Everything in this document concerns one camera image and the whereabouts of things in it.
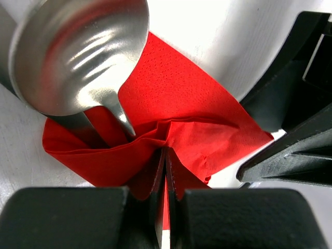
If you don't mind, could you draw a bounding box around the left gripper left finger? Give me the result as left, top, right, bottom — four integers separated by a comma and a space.
1, 149, 165, 248

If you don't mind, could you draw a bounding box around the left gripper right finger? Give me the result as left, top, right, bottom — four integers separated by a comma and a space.
165, 147, 327, 248

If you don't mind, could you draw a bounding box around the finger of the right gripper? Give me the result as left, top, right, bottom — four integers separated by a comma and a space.
240, 11, 331, 132
236, 105, 331, 186

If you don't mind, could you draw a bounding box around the red paper napkin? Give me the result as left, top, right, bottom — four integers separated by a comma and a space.
41, 31, 274, 231

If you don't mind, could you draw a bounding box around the silver knife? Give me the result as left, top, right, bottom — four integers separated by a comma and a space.
0, 0, 112, 150

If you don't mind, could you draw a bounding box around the silver spoon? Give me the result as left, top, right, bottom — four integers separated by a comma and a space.
8, 1, 149, 137

